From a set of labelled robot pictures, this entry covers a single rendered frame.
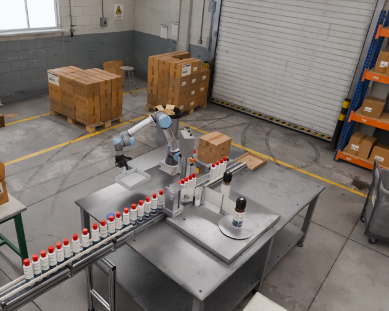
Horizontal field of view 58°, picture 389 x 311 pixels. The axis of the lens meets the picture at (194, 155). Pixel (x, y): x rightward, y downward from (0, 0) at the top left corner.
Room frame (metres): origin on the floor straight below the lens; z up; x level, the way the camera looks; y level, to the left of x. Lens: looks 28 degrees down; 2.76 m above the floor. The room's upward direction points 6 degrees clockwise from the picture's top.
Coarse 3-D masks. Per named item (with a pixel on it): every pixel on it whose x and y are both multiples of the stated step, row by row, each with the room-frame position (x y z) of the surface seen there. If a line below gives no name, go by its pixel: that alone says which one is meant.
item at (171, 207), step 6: (168, 192) 2.40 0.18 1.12; (180, 192) 2.43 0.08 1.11; (168, 198) 2.40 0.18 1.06; (174, 198) 2.37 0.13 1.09; (180, 198) 2.47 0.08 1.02; (168, 204) 2.40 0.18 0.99; (174, 204) 2.37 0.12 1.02; (180, 204) 2.49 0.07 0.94; (162, 210) 2.44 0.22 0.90; (168, 210) 2.40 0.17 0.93; (174, 210) 2.37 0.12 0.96; (180, 210) 2.44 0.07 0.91
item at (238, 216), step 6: (240, 198) 2.33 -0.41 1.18; (240, 204) 2.30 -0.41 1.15; (234, 210) 2.33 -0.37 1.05; (240, 210) 2.31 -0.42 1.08; (234, 216) 2.31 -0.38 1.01; (240, 216) 2.29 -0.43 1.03; (234, 222) 2.30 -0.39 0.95; (240, 222) 2.30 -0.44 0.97; (234, 228) 2.30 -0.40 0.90; (240, 228) 2.30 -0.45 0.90
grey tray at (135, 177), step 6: (132, 168) 2.91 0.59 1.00; (138, 168) 2.93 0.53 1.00; (132, 174) 2.88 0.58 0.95; (138, 174) 2.90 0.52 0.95; (144, 174) 2.88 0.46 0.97; (120, 180) 2.69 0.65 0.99; (126, 180) 2.77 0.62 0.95; (132, 180) 2.78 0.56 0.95; (138, 180) 2.79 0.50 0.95; (144, 180) 2.77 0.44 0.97; (126, 186) 2.64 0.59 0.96; (132, 186) 2.64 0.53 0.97
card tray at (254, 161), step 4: (248, 152) 3.81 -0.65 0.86; (252, 152) 3.80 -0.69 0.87; (244, 156) 3.74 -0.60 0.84; (248, 156) 3.76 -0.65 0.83; (252, 156) 3.77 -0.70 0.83; (256, 156) 3.75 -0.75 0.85; (260, 156) 3.72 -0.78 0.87; (236, 160) 3.61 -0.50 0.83; (240, 160) 3.62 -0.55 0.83; (244, 160) 3.63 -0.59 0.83; (248, 160) 3.65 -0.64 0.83; (252, 160) 3.66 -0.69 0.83; (256, 160) 3.67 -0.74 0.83; (260, 160) 3.68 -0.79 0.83; (264, 160) 3.68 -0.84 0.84; (248, 164) 3.55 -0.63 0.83; (252, 164) 3.56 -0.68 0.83; (256, 164) 3.58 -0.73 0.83; (260, 164) 3.54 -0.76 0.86; (252, 168) 3.46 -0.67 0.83
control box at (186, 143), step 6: (180, 132) 2.85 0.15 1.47; (186, 132) 2.85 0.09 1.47; (180, 138) 2.83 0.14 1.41; (186, 138) 2.72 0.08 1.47; (192, 138) 2.74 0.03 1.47; (180, 144) 2.82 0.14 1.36; (186, 144) 2.72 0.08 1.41; (192, 144) 2.74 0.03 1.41; (180, 150) 2.80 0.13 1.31; (186, 150) 2.72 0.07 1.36; (192, 150) 2.74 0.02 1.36; (186, 156) 2.73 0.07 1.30; (192, 156) 2.74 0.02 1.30
